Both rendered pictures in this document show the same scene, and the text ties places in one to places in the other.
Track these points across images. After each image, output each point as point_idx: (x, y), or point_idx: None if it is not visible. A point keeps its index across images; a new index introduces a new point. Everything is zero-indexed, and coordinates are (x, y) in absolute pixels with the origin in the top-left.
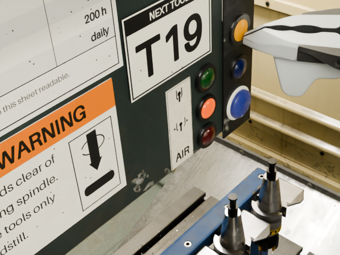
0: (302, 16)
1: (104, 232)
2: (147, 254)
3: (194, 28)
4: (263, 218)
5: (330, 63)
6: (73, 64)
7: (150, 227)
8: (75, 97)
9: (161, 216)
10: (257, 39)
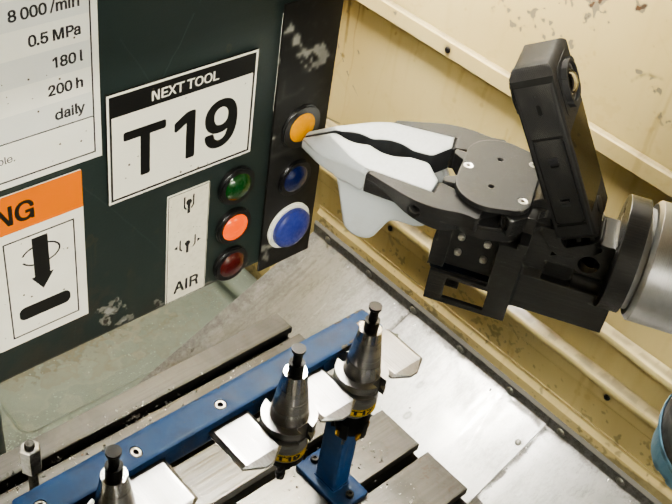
0: (394, 126)
1: (125, 355)
2: (174, 405)
3: (223, 117)
4: (347, 389)
5: (402, 206)
6: (23, 145)
7: (190, 364)
8: (21, 188)
9: (211, 350)
10: (319, 146)
